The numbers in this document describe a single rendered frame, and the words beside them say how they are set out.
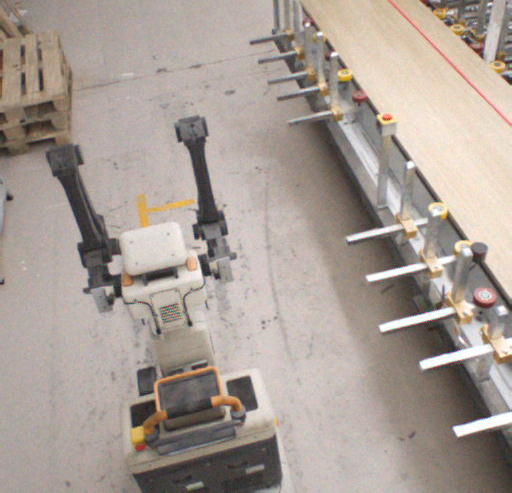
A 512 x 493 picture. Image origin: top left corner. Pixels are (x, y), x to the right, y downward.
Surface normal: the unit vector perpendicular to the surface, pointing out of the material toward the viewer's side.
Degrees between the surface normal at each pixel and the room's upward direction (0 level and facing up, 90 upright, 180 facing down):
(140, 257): 48
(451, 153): 0
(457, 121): 0
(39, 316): 0
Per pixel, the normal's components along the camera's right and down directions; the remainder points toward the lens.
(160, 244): 0.10, 0.02
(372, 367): -0.10, -0.71
